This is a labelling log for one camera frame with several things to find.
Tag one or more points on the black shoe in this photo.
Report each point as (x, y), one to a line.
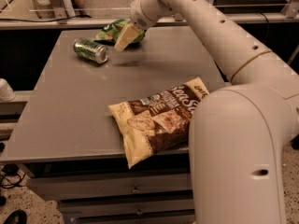
(16, 217)

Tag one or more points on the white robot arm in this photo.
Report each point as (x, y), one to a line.
(237, 133)

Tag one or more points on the grey drawer cabinet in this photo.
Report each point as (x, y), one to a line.
(70, 146)

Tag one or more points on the brown sea salt chip bag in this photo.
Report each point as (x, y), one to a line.
(156, 123)

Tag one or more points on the green rice chip bag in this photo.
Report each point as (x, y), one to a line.
(111, 32)

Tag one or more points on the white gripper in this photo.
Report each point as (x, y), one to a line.
(139, 17)

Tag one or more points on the white cup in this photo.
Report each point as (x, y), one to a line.
(6, 92)

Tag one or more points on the green soda can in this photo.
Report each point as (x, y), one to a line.
(90, 50)

